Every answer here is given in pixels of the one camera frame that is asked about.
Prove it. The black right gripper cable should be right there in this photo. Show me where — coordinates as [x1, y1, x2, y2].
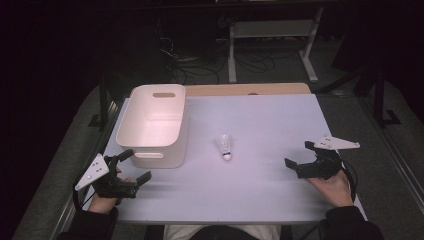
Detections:
[342, 161, 359, 203]

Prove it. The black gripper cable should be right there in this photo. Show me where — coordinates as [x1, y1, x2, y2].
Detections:
[342, 161, 359, 203]
[72, 184, 96, 212]

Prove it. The person's left hand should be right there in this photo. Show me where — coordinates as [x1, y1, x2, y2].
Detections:
[88, 194, 122, 215]

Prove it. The white plastic storage bin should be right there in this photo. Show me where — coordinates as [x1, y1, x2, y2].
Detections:
[115, 83, 190, 170]

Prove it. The tangle of black floor cables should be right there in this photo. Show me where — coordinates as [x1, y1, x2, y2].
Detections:
[155, 16, 278, 86]

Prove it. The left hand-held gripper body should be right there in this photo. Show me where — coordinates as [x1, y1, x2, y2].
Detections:
[74, 153, 140, 200]

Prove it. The person's right hand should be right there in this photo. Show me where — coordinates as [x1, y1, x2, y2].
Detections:
[306, 168, 354, 209]

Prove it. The white metal table frame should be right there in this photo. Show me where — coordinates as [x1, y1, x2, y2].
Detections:
[227, 6, 326, 84]

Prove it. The person's torso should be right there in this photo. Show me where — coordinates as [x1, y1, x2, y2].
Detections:
[162, 224, 284, 240]

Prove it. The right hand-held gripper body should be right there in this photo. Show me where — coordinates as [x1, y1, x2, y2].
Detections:
[295, 134, 361, 181]

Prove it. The white feather shuttlecock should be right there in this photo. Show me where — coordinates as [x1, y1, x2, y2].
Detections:
[214, 133, 234, 162]

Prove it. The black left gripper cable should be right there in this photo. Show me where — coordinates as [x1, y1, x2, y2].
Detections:
[72, 184, 96, 212]

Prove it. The black metal stand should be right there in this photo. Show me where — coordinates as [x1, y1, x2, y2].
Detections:
[353, 64, 403, 128]
[87, 74, 116, 132]

